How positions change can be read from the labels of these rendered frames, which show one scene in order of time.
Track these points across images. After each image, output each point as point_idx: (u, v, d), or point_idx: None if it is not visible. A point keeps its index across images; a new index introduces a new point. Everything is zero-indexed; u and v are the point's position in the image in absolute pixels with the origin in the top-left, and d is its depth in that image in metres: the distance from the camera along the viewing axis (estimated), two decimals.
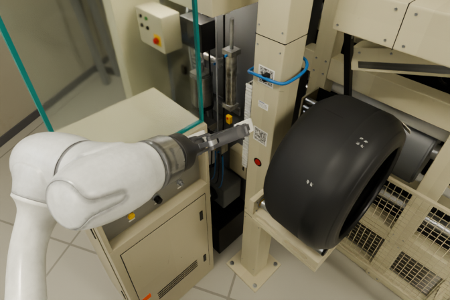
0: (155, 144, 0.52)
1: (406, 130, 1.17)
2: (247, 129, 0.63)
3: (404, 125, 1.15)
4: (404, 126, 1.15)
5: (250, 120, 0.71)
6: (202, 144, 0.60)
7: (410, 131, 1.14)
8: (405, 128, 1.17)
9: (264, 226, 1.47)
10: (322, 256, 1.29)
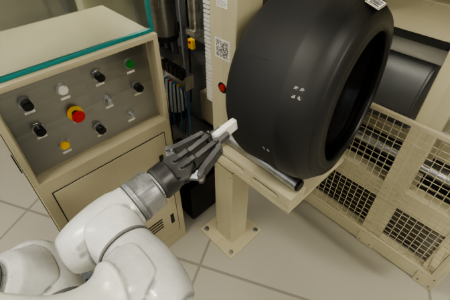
0: None
1: (381, 1, 0.79)
2: (199, 135, 0.75)
3: (371, 0, 0.77)
4: (373, 0, 0.77)
5: None
6: (167, 157, 0.71)
7: (383, 5, 0.77)
8: (377, 1, 0.78)
9: (231, 165, 1.24)
10: (303, 181, 1.06)
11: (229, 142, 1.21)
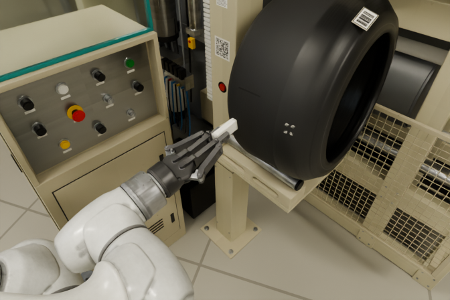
0: None
1: (371, 13, 0.73)
2: (199, 134, 0.75)
3: (359, 17, 0.72)
4: (362, 16, 0.72)
5: None
6: (166, 157, 0.71)
7: (373, 21, 0.72)
8: (367, 15, 0.73)
9: (231, 165, 1.23)
10: (298, 183, 1.03)
11: None
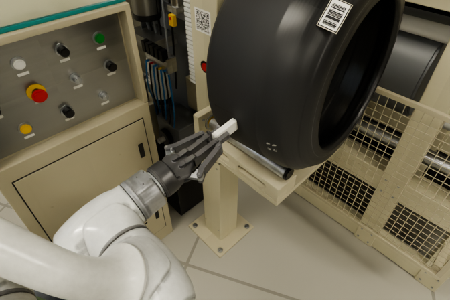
0: None
1: (343, 3, 0.57)
2: (199, 134, 0.75)
3: (327, 16, 0.58)
4: (330, 13, 0.57)
5: None
6: (166, 157, 0.71)
7: (345, 17, 0.57)
8: (337, 7, 0.58)
9: None
10: (284, 175, 0.92)
11: None
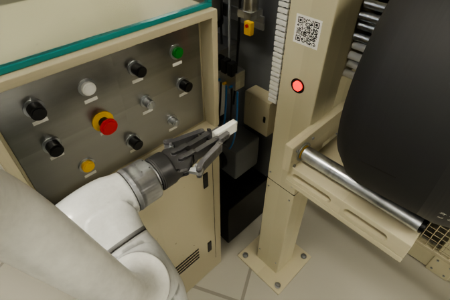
0: None
1: None
2: (199, 132, 0.74)
3: None
4: None
5: None
6: (165, 151, 0.70)
7: None
8: None
9: (307, 191, 0.92)
10: None
11: (307, 163, 0.91)
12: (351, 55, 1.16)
